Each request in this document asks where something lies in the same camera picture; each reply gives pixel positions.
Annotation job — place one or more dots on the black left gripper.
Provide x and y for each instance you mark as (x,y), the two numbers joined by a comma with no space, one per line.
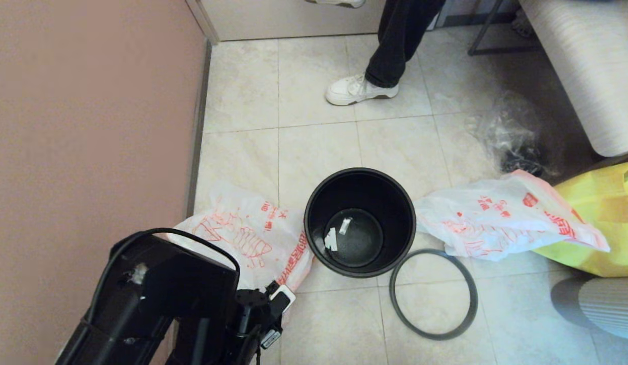
(253,324)

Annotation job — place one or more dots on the white red-print plastic bag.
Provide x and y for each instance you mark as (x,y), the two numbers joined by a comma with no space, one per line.
(243,238)

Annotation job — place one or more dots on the white liner bag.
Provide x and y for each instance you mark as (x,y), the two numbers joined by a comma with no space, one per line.
(496,223)

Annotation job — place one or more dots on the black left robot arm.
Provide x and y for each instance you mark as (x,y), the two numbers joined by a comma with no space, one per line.
(156,304)

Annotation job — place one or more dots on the black round trash bin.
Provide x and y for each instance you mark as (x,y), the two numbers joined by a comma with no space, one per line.
(390,203)

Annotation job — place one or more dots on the clear plastic bag with rubbish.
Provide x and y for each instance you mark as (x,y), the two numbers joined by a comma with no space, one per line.
(516,137)

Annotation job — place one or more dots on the yellow plastic bag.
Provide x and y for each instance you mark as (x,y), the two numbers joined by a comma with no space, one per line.
(597,203)

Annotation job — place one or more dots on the white sneaker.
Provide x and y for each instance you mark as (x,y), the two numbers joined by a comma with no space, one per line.
(354,91)
(339,2)

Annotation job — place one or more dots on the person's leg dark trousers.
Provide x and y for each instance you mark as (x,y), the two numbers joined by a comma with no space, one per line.
(400,40)

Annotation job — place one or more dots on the round striped grey stool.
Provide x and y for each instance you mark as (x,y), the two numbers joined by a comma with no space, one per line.
(607,309)

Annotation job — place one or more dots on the grey metal furniture leg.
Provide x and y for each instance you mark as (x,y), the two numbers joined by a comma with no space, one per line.
(483,28)

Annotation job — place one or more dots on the beige striped sofa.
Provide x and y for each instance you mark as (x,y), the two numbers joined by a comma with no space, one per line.
(587,66)

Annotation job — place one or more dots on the small left wrist camera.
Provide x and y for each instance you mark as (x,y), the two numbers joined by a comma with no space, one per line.
(284,294)

